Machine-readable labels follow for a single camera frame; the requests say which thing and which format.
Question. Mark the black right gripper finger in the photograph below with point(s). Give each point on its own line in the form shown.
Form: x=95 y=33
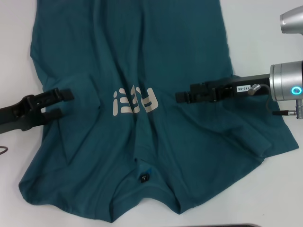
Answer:
x=204 y=98
x=204 y=88

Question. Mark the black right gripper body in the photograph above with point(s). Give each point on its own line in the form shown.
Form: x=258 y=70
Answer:
x=253 y=81

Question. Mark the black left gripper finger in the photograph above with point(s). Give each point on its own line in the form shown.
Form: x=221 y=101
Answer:
x=64 y=94
x=52 y=115

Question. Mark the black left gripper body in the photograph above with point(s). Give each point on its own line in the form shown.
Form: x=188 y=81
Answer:
x=16 y=118

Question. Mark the teal blue printed t-shirt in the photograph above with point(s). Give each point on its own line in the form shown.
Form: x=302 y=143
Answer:
x=94 y=47

